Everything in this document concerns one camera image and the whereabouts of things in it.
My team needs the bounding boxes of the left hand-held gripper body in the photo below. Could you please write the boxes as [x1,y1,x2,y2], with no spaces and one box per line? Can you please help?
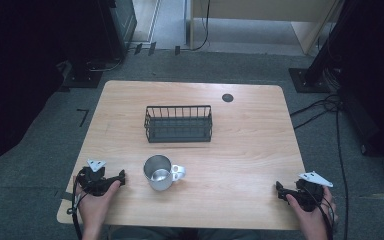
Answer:
[75,158,115,197]

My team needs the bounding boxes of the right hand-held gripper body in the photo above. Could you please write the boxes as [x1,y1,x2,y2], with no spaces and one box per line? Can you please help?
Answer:
[292,170,334,213]

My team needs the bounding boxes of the person's left hand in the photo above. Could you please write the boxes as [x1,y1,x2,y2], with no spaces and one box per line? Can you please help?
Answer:
[75,179,122,232]

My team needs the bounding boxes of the person's right hand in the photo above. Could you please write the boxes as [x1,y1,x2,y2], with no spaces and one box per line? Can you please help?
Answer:
[285,185,338,240]

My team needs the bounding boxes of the silver metal cup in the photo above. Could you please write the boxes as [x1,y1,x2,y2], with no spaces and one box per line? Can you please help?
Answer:
[142,154,187,192]

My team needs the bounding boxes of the light wooden cabinet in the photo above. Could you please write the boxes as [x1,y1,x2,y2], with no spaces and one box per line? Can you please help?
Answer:
[185,0,344,56]

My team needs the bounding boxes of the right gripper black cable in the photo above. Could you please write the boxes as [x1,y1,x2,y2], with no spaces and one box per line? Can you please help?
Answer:
[308,186,336,240]

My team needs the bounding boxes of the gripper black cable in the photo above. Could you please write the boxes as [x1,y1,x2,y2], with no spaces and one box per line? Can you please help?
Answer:
[308,186,336,240]
[66,175,91,240]

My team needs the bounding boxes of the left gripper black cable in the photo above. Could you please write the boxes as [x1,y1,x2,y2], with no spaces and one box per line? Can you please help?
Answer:
[66,175,91,240]

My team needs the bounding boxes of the black floor cables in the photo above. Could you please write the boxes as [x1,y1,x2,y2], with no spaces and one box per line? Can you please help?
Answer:
[289,93,350,240]

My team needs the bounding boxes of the black wire basket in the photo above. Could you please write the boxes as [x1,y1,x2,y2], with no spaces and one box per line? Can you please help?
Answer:
[143,104,214,144]

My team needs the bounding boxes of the black stand with base plate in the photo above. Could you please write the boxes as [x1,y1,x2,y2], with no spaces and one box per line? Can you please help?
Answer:
[61,0,128,90]
[287,0,364,94]

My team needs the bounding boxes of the thin black hanging cable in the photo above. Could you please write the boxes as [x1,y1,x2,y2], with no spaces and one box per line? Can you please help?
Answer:
[189,0,212,52]

